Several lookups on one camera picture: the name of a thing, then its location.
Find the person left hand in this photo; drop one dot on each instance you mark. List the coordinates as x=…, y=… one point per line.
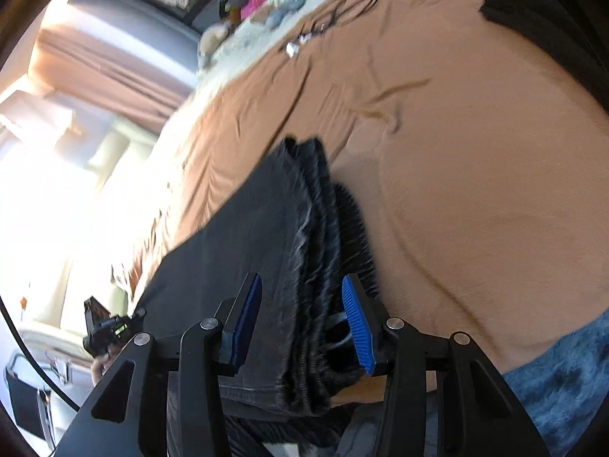
x=102, y=363

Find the blue patterned garment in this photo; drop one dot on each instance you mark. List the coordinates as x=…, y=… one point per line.
x=563, y=389

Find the beige teddy bear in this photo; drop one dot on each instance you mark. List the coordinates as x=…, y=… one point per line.
x=213, y=37

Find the brown bed blanket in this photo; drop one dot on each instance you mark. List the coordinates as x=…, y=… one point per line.
x=480, y=165

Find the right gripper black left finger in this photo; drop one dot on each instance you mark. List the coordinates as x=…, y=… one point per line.
x=125, y=415

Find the folded black clothes stack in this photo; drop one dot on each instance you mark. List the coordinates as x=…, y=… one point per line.
x=573, y=32

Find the pink curtain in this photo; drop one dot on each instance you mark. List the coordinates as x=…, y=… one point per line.
x=86, y=68

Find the black denim pants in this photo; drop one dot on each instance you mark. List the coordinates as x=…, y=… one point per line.
x=302, y=233

